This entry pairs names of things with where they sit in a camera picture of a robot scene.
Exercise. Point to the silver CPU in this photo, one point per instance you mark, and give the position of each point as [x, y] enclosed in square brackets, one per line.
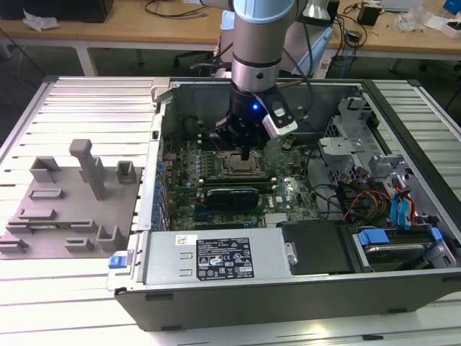
[243, 166]

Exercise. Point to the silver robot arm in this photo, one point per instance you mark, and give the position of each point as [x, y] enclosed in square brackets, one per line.
[255, 43]

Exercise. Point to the CPU socket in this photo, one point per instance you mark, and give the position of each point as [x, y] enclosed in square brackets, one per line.
[222, 155]

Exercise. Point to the black RAM slot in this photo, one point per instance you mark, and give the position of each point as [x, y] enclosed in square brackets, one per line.
[206, 142]
[237, 183]
[205, 138]
[207, 147]
[205, 134]
[236, 178]

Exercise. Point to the round coin battery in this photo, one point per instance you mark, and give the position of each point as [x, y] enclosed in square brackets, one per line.
[287, 144]

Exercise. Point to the black graphics card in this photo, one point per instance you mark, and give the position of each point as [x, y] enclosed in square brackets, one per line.
[230, 197]

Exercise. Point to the green motherboard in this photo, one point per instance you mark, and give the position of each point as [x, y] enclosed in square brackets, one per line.
[295, 202]

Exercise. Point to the blue expansion slot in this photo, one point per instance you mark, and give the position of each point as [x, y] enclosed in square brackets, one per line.
[203, 215]

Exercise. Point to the silver chipset heatsink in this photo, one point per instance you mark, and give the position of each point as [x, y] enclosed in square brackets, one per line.
[275, 220]

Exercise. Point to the grey metal drive cage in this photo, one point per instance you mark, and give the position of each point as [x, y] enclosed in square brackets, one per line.
[354, 144]

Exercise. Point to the small black transformer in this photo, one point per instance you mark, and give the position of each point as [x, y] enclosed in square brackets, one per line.
[353, 37]

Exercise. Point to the black plastic shroud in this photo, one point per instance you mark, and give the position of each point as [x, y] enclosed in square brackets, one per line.
[315, 248]

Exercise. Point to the grey power supply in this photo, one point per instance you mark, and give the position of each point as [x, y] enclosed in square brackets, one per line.
[169, 259]

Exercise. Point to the small black box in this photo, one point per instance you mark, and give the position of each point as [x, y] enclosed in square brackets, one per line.
[369, 15]

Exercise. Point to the wooden desk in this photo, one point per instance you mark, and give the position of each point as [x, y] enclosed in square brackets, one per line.
[396, 41]
[90, 32]

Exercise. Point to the grey parts rack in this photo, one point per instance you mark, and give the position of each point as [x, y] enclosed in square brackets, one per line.
[90, 216]

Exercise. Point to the black PC case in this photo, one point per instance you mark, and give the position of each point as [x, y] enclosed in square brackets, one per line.
[252, 306]

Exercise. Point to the blue case latch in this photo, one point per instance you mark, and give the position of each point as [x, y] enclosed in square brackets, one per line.
[117, 260]

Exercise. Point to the clear plastic bag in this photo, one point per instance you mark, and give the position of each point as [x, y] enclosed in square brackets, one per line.
[410, 19]

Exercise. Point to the grey flat device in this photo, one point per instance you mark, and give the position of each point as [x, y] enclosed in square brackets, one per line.
[401, 3]

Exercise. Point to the hard disk in blue carrier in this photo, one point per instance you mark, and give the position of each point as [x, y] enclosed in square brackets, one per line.
[396, 256]

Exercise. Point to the green RAM stick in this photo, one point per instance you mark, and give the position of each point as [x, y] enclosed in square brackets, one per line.
[66, 225]

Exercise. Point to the large black box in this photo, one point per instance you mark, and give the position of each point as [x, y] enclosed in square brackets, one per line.
[54, 9]

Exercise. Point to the crumpled white paper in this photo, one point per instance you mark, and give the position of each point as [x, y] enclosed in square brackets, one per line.
[39, 21]

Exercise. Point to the blue box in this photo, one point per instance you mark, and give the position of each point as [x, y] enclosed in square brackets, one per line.
[454, 5]

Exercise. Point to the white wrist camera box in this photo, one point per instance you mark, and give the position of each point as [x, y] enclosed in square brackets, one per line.
[282, 128]

